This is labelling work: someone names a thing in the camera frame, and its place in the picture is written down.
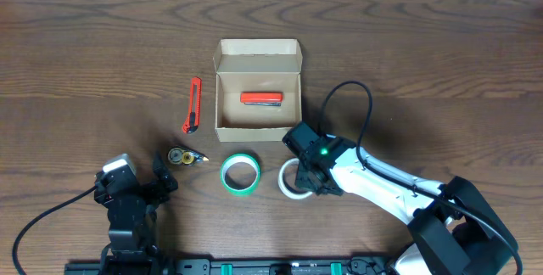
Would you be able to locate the open cardboard box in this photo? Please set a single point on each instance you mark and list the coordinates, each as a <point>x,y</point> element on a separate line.
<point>257,65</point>

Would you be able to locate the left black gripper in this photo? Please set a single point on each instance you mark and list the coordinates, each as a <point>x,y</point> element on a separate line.
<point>149,190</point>

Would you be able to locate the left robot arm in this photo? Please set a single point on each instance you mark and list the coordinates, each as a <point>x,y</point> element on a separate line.
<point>131,211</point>

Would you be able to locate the green tape roll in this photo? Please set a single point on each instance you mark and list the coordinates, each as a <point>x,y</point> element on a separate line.
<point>240,174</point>

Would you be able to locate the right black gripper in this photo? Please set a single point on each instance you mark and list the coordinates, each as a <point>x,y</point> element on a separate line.
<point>312,177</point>

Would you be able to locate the correction tape dispenser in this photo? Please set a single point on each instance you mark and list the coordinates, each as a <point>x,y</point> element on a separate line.
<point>182,156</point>

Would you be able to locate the red utility knife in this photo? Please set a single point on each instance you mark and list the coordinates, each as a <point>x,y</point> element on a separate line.
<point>191,123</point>

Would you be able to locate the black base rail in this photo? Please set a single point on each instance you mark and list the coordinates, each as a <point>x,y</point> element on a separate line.
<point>359,265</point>

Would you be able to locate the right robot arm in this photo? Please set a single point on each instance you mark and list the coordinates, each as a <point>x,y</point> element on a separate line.
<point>454,229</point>

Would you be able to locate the white tape roll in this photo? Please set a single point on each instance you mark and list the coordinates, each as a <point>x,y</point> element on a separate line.
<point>285,188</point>

